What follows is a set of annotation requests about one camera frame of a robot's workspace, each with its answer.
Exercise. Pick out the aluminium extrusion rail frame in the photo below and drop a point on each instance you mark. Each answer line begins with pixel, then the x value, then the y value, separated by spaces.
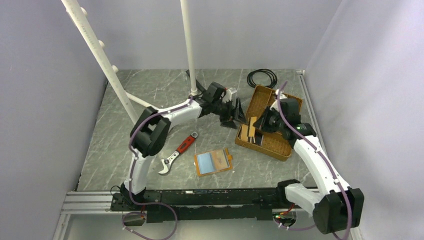
pixel 109 159

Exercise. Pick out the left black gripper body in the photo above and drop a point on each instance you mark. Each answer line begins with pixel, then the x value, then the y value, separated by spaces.
pixel 223 110

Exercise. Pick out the white PVC pipe frame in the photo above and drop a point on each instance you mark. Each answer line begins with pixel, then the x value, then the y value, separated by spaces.
pixel 109 66

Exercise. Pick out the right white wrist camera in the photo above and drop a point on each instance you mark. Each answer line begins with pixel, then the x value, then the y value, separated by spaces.
pixel 275 105

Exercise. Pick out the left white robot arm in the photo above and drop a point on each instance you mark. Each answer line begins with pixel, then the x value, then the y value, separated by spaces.
pixel 149 134

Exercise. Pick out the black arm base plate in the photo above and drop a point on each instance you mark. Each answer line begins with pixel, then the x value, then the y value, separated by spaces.
pixel 204 204

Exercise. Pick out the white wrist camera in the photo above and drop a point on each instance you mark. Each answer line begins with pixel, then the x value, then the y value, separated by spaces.
pixel 275 105
pixel 229 94

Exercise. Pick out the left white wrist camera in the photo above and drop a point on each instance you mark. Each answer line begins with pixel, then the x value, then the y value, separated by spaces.
pixel 229 94

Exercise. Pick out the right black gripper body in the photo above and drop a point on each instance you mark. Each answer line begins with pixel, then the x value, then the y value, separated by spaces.
pixel 274 122

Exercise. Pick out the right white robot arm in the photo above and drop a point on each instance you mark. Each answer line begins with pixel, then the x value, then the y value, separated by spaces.
pixel 336 206

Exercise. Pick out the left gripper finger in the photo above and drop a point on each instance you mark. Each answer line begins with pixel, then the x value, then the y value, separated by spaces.
pixel 226 120
pixel 239 115

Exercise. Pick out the red handled adjustable wrench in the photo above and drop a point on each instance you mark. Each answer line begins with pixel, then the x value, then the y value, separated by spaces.
pixel 167 162

